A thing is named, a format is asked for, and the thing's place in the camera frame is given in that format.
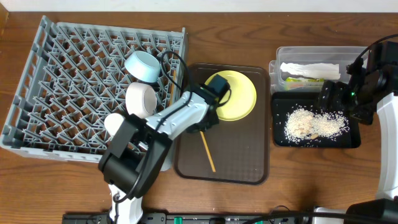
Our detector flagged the clear plastic waste bin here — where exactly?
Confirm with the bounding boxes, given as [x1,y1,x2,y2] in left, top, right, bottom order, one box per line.
[269,46,365,93]

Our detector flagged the grey plastic dishwasher rack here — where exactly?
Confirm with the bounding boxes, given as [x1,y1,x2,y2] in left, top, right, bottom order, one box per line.
[1,17,188,163]

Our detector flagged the black rectangular tray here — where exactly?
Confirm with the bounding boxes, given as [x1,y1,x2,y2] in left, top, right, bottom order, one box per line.
[271,91,361,148]

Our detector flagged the pink white small plate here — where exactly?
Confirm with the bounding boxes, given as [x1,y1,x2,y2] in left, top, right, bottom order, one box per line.
[125,82,157,118]

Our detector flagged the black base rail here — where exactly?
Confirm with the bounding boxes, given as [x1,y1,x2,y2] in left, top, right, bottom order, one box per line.
[62,211,312,224]

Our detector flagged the white crumpled tissue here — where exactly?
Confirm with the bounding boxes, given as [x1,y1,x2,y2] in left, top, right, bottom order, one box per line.
[280,63,341,80]

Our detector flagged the light blue bowl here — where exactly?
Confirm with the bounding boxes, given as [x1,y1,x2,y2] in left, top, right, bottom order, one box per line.
[124,51,160,83]

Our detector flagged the yellow round plate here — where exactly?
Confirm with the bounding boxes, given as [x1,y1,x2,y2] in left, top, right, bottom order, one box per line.
[205,70,257,121]

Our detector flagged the white paper cup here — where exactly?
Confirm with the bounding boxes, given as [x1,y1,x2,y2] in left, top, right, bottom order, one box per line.
[104,113,125,136]

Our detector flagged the green orange snack wrapper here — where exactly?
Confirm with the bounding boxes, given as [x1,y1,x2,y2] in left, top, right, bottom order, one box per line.
[285,77,325,83]

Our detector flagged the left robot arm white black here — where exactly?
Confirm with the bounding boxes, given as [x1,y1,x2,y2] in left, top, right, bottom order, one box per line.
[98,84,231,223]

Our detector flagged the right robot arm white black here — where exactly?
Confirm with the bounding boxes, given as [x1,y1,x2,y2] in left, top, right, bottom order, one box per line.
[315,36,397,223]

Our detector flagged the wooden chopstick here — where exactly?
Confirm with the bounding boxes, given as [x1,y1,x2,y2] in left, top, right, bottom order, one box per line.
[169,70,175,106]
[200,131,216,172]

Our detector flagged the brown plastic serving tray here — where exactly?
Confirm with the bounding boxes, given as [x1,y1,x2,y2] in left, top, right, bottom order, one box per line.
[174,63,271,185]

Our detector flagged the spilled rice pile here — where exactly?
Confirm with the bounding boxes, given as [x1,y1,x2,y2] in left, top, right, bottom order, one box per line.
[284,108,350,143]

